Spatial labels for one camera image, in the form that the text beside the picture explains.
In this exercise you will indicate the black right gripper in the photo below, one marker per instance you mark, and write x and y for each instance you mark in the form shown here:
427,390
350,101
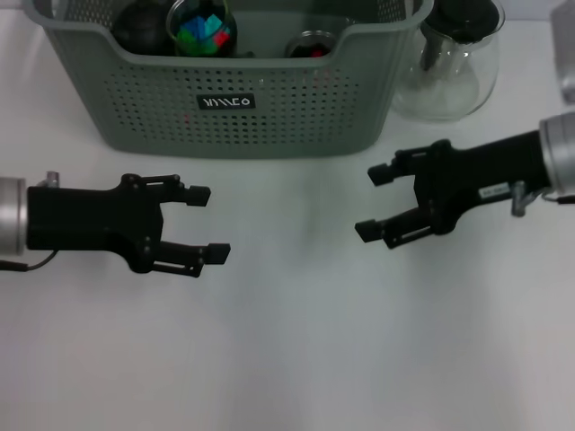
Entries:
485,170

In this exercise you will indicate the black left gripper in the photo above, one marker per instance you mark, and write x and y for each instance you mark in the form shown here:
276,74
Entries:
90,220

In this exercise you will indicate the glass teacup with black sleeve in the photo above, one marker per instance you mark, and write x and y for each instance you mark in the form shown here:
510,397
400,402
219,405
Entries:
173,27
296,45

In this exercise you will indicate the blue square building plate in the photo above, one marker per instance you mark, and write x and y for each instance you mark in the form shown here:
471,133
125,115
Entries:
194,28

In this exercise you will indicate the teal square building plate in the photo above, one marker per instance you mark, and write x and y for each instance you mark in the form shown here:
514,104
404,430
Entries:
213,26

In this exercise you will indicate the grey-green perforated storage bin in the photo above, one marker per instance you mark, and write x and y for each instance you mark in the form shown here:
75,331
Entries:
269,130

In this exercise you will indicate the glass carafe with black lid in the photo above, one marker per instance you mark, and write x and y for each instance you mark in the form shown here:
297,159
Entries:
449,90

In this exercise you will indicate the silver connector stub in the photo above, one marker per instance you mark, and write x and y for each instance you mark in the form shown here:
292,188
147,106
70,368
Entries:
51,178

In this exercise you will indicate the black ceramic teapot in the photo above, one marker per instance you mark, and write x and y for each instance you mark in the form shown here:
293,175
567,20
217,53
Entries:
139,31

